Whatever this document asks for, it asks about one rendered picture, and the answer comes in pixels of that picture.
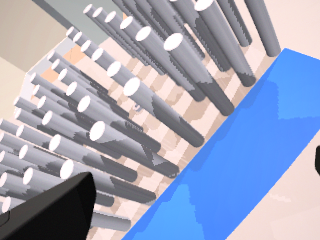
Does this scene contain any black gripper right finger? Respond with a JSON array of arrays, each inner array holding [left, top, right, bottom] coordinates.
[[315, 145, 320, 175]]

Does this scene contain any blue flat strip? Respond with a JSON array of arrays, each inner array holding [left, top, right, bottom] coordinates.
[[121, 48, 320, 240]]

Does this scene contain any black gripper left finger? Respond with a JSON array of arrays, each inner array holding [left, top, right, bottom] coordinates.
[[0, 171, 97, 240]]

